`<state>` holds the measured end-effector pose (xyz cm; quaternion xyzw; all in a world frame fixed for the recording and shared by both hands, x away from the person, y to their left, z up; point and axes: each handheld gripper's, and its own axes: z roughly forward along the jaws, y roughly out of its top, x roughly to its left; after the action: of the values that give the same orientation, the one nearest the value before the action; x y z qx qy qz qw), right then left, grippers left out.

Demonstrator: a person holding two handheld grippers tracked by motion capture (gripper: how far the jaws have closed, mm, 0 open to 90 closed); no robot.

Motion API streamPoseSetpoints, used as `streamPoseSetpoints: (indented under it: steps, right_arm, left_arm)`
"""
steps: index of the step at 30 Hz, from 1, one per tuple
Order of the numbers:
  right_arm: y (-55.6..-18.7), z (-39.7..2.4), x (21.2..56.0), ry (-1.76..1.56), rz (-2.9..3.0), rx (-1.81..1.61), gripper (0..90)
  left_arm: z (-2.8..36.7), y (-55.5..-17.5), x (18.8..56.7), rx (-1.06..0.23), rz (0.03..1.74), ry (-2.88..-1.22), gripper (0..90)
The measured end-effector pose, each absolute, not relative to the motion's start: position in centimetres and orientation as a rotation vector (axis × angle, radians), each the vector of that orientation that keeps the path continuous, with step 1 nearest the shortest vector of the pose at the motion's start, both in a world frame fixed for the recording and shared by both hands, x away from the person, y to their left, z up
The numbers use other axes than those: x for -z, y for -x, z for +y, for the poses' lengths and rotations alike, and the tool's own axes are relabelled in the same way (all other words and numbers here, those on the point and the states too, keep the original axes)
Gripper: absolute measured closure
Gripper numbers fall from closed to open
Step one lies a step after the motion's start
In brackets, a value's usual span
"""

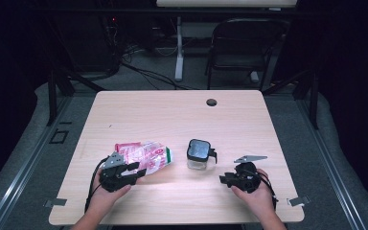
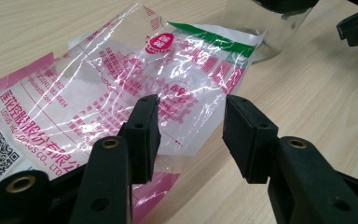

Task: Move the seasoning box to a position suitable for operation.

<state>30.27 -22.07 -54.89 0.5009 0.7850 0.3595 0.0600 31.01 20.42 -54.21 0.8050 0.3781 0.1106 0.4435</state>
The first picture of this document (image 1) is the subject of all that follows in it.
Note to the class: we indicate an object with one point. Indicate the person's left hand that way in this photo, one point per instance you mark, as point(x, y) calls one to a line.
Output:
point(105, 198)

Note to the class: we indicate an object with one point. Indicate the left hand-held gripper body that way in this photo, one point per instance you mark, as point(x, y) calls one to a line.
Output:
point(115, 179)

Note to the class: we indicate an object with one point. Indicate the black metal stand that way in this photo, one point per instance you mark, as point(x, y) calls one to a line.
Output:
point(52, 96)
point(313, 99)

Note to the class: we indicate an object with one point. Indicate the white desk leg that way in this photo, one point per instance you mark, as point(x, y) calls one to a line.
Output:
point(179, 57)

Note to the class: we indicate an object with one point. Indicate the person's right hand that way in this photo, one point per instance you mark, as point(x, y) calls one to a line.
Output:
point(258, 201)

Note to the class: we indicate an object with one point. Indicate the glass jar with black lid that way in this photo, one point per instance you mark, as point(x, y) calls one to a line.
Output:
point(198, 153)

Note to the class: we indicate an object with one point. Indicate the grey metal table bracket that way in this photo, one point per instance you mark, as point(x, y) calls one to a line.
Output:
point(56, 202)
point(298, 201)

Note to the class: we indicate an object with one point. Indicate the grey metal floor rail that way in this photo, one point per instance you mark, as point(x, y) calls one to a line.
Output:
point(28, 166)
point(329, 166)

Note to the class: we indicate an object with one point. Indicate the red and white plastic bag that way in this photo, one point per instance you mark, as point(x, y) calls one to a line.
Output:
point(148, 156)

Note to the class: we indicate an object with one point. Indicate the black folding chair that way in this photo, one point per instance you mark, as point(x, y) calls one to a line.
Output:
point(246, 44)

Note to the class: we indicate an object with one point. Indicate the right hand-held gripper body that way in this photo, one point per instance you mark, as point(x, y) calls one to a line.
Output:
point(247, 179)

